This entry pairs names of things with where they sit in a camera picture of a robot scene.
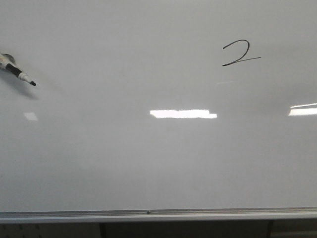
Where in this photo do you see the black white whiteboard marker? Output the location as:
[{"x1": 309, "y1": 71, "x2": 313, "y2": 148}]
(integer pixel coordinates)
[{"x1": 0, "y1": 53, "x2": 37, "y2": 86}]

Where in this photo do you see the white whiteboard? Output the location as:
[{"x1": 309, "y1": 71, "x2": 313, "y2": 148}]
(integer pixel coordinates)
[{"x1": 0, "y1": 0, "x2": 317, "y2": 212}]

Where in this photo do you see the dark table under whiteboard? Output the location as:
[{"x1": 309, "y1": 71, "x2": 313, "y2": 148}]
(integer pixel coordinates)
[{"x1": 0, "y1": 219, "x2": 317, "y2": 238}]

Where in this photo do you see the aluminium whiteboard frame rail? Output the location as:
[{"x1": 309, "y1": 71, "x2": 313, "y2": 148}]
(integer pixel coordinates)
[{"x1": 0, "y1": 207, "x2": 317, "y2": 224}]

